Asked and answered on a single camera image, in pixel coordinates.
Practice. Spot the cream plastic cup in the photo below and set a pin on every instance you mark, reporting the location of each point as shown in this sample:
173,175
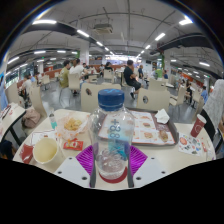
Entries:
46,151

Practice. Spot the flat red pouch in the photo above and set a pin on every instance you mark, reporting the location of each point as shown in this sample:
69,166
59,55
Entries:
26,153

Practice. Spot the crumpled white napkin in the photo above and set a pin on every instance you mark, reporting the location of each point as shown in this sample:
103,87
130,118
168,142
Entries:
162,116

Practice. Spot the ceiling strip lights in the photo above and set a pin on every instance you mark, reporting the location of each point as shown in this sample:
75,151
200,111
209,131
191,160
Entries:
45,22

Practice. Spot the brown food tray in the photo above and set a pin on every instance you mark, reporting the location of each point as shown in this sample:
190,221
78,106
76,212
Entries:
150,130

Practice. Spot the pink bag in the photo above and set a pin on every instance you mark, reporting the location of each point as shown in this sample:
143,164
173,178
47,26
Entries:
31,117

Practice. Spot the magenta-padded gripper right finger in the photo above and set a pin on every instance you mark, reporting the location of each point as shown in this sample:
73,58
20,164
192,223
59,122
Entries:
151,170

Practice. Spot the printed paper flyer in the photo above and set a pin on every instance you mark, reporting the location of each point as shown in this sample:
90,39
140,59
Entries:
191,145

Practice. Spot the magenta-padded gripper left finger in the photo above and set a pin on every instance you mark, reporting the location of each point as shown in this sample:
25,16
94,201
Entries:
71,170

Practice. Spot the red paper cup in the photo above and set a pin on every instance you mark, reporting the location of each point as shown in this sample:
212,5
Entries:
198,126

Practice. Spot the red sauce packet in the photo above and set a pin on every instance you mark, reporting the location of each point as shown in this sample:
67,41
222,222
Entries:
73,144

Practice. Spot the ceiling air conditioner unit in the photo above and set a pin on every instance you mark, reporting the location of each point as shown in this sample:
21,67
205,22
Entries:
102,28

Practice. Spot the neighbouring beige table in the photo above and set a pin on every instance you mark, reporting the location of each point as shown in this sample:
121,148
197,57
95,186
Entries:
11,116

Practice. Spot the beige chair with round hole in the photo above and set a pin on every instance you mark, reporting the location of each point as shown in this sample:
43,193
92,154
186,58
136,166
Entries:
155,99
91,96

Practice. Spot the white card with red border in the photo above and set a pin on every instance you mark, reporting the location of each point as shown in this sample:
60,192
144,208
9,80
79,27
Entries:
41,136

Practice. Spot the clear blue-capped water bottle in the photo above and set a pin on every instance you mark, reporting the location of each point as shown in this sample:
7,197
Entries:
111,133

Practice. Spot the clear bag of fries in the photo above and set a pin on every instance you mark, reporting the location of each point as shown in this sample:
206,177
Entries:
71,125

